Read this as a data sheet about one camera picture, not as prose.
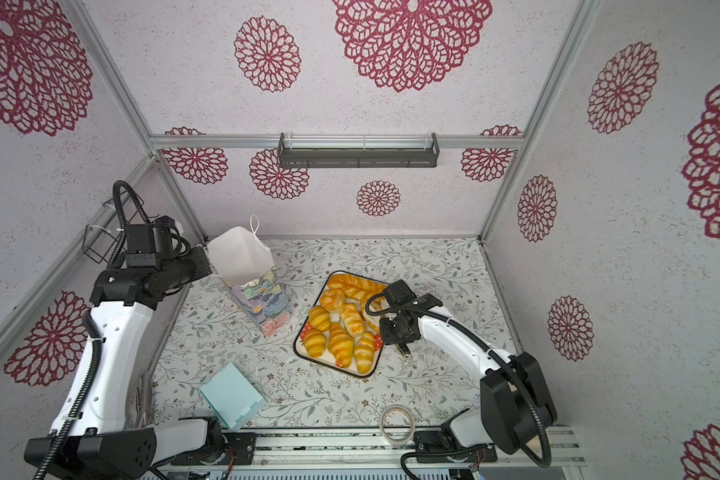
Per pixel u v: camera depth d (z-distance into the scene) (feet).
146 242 1.64
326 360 2.90
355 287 3.34
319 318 3.03
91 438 1.20
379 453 2.43
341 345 2.87
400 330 2.31
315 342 2.92
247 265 3.25
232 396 2.58
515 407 1.37
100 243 2.43
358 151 3.11
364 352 2.86
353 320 3.03
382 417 2.55
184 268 2.05
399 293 2.22
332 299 3.18
